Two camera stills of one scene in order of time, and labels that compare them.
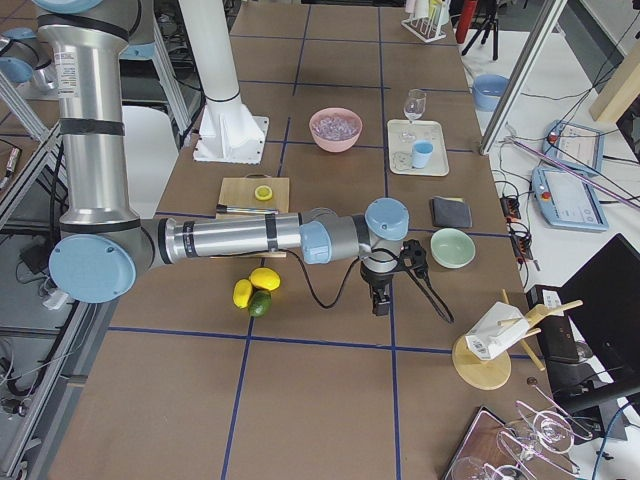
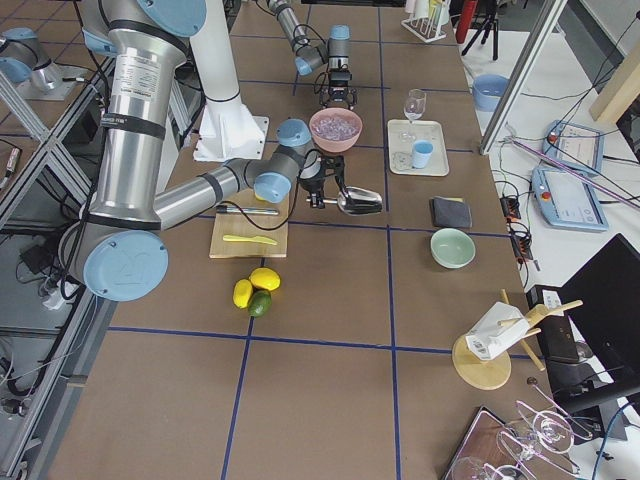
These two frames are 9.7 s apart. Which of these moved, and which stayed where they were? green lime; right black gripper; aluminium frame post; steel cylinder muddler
Moved: right black gripper
Stayed: green lime; steel cylinder muddler; aluminium frame post
